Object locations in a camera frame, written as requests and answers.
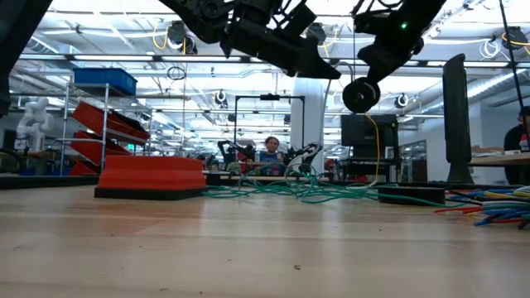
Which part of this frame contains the blue plastic bin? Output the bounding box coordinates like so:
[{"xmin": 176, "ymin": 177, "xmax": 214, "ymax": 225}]
[{"xmin": 73, "ymin": 67, "xmax": 138, "ymax": 97}]

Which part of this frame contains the thin black slanted pole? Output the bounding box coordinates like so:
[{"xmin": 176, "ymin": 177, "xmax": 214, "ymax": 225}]
[{"xmin": 499, "ymin": 0, "xmax": 530, "ymax": 140}]

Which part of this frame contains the yellow cable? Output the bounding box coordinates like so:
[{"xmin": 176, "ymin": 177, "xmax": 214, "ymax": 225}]
[{"xmin": 318, "ymin": 26, "xmax": 381, "ymax": 177}]

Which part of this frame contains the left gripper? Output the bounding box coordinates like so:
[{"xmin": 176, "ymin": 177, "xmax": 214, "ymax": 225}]
[{"xmin": 219, "ymin": 16, "xmax": 343, "ymax": 80}]

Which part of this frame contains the black monitor cart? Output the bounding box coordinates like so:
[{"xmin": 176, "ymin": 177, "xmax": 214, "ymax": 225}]
[{"xmin": 337, "ymin": 156, "xmax": 401, "ymax": 182}]

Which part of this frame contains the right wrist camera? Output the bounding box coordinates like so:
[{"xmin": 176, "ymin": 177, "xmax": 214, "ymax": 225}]
[{"xmin": 354, "ymin": 10, "xmax": 388, "ymax": 36}]

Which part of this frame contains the wooden workbench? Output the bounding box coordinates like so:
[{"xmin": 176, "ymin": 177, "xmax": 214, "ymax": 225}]
[{"xmin": 205, "ymin": 170, "xmax": 303, "ymax": 182}]

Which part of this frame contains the thin green wire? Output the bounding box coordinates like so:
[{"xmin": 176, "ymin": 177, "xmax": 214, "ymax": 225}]
[{"xmin": 202, "ymin": 163, "xmax": 467, "ymax": 208}]

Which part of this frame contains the wooden table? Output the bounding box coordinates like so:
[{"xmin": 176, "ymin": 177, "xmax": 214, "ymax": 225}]
[{"xmin": 470, "ymin": 151, "xmax": 530, "ymax": 186}]

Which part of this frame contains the black cable spool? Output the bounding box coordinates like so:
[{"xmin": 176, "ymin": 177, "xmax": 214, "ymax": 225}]
[{"xmin": 342, "ymin": 77, "xmax": 382, "ymax": 114}]

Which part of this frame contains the bundle of coloured wires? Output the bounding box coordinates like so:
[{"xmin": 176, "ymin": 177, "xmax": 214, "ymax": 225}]
[{"xmin": 434, "ymin": 185, "xmax": 530, "ymax": 232}]

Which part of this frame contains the white cable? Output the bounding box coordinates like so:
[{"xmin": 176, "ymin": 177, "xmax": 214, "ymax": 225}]
[{"xmin": 285, "ymin": 60, "xmax": 380, "ymax": 190}]

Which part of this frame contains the metal rack with red bins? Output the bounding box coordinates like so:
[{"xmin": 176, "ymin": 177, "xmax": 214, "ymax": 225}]
[{"xmin": 57, "ymin": 82, "xmax": 152, "ymax": 177}]

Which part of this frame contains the black tape roll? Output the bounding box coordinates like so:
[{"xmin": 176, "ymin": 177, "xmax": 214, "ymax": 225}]
[{"xmin": 377, "ymin": 185, "xmax": 446, "ymax": 207}]

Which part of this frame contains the red and black box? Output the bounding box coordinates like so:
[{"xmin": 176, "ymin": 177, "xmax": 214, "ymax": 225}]
[{"xmin": 94, "ymin": 156, "xmax": 209, "ymax": 202}]

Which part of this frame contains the white building column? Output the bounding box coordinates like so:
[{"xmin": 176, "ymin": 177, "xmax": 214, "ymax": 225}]
[{"xmin": 290, "ymin": 76, "xmax": 325, "ymax": 161}]

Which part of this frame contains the black ceiling cable reel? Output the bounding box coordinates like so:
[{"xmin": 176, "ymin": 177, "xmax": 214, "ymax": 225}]
[
  {"xmin": 308, "ymin": 22, "xmax": 329, "ymax": 46},
  {"xmin": 166, "ymin": 19, "xmax": 199, "ymax": 55},
  {"xmin": 502, "ymin": 26, "xmax": 530, "ymax": 50}
]

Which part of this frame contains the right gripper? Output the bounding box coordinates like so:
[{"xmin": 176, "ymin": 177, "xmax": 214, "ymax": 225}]
[{"xmin": 358, "ymin": 18, "xmax": 426, "ymax": 87}]

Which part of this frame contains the black monitor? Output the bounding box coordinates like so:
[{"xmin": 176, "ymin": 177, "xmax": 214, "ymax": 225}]
[{"xmin": 340, "ymin": 112, "xmax": 399, "ymax": 159}]

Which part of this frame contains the person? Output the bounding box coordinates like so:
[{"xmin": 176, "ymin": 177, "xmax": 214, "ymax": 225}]
[
  {"xmin": 258, "ymin": 135, "xmax": 287, "ymax": 177},
  {"xmin": 503, "ymin": 105, "xmax": 530, "ymax": 185}
]

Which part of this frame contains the black gantry frame with camera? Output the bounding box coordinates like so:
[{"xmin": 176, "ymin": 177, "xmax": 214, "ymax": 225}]
[{"xmin": 234, "ymin": 94, "xmax": 306, "ymax": 156}]

